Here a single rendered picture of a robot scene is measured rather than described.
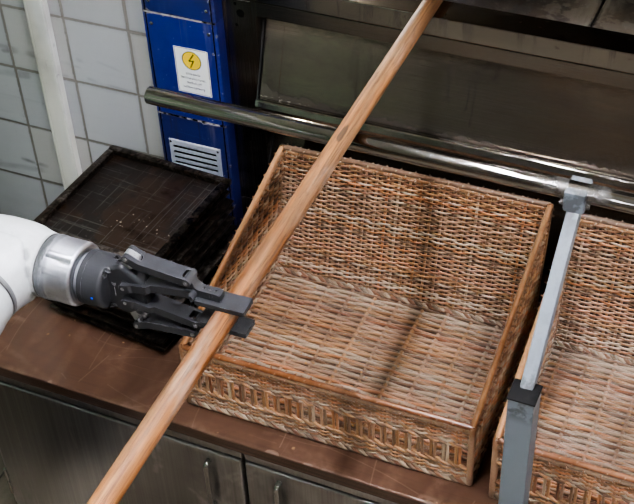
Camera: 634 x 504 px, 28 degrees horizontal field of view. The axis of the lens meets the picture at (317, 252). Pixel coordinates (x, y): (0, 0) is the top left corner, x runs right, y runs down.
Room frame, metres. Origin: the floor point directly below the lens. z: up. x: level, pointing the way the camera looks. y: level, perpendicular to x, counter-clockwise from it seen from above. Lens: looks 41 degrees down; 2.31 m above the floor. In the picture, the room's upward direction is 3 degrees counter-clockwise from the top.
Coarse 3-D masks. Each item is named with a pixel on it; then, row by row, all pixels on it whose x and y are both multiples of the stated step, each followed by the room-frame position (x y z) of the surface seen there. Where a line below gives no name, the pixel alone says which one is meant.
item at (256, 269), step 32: (416, 32) 1.81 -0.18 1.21; (384, 64) 1.71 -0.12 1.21; (352, 128) 1.54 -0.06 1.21; (320, 160) 1.46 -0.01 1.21; (288, 224) 1.32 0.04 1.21; (256, 256) 1.26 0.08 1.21; (256, 288) 1.21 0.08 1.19; (224, 320) 1.14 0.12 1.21; (192, 352) 1.09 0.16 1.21; (192, 384) 1.04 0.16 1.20; (160, 416) 0.99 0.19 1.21; (128, 448) 0.94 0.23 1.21; (128, 480) 0.90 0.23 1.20
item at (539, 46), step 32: (256, 0) 2.05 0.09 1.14; (288, 0) 2.02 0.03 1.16; (320, 0) 1.99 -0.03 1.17; (352, 0) 1.97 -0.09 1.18; (384, 0) 1.96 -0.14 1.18; (416, 0) 1.96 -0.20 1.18; (448, 32) 1.89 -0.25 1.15; (480, 32) 1.86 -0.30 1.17; (512, 32) 1.84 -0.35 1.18; (544, 32) 1.83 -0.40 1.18; (576, 32) 1.82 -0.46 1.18; (608, 32) 1.82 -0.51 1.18; (608, 64) 1.77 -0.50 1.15
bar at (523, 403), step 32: (160, 96) 1.71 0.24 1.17; (192, 96) 1.70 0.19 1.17; (256, 128) 1.64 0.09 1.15; (288, 128) 1.61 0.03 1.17; (320, 128) 1.59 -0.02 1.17; (416, 160) 1.52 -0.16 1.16; (448, 160) 1.50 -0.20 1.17; (480, 160) 1.49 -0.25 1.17; (544, 192) 1.43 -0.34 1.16; (576, 192) 1.41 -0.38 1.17; (608, 192) 1.40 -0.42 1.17; (576, 224) 1.39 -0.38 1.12; (544, 320) 1.30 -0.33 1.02; (544, 352) 1.27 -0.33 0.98; (512, 384) 1.24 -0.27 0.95; (512, 416) 1.21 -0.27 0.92; (512, 448) 1.21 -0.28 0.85; (512, 480) 1.21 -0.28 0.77
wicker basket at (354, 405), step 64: (256, 192) 1.89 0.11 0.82; (320, 192) 1.93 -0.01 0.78; (384, 192) 1.89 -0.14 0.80; (448, 192) 1.85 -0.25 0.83; (320, 256) 1.90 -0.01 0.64; (384, 256) 1.85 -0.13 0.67; (448, 256) 1.81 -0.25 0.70; (256, 320) 1.78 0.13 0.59; (320, 320) 1.77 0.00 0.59; (384, 320) 1.76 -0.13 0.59; (512, 320) 1.54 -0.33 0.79; (256, 384) 1.51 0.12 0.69; (320, 384) 1.46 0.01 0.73; (384, 384) 1.59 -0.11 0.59; (448, 384) 1.58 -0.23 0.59; (384, 448) 1.41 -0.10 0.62; (448, 448) 1.37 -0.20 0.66
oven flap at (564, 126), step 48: (288, 48) 2.04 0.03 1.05; (336, 48) 2.00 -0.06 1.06; (384, 48) 1.97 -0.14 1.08; (288, 96) 2.00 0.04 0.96; (336, 96) 1.97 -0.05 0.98; (384, 96) 1.93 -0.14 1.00; (432, 96) 1.90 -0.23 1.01; (480, 96) 1.87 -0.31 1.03; (528, 96) 1.84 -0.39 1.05; (576, 96) 1.81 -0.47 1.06; (624, 96) 1.78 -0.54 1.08; (432, 144) 1.85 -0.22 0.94; (480, 144) 1.83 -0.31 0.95; (528, 144) 1.80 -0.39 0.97; (576, 144) 1.77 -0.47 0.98; (624, 144) 1.74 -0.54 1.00
